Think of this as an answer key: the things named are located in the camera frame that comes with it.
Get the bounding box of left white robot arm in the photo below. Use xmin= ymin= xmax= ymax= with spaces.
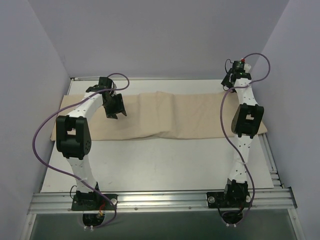
xmin=55 ymin=76 xmax=127 ymax=210

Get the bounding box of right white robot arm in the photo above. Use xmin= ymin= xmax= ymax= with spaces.
xmin=221 ymin=58 xmax=264 ymax=207

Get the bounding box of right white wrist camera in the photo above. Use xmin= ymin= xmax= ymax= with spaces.
xmin=240 ymin=58 xmax=252 ymax=73

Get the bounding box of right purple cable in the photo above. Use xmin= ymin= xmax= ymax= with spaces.
xmin=219 ymin=52 xmax=271 ymax=224

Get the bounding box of purple cable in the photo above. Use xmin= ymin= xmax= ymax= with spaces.
xmin=219 ymin=52 xmax=271 ymax=224
xmin=31 ymin=72 xmax=131 ymax=228

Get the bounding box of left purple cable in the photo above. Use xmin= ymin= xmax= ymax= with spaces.
xmin=31 ymin=72 xmax=131 ymax=228

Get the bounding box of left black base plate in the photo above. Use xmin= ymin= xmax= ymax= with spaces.
xmin=71 ymin=191 xmax=114 ymax=211

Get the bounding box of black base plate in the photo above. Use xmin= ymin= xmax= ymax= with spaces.
xmin=71 ymin=191 xmax=114 ymax=211
xmin=206 ymin=191 xmax=251 ymax=209

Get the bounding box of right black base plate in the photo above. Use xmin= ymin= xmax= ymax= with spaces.
xmin=206 ymin=191 xmax=251 ymax=209

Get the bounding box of aluminium front rail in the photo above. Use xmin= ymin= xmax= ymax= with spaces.
xmin=27 ymin=188 xmax=298 ymax=215

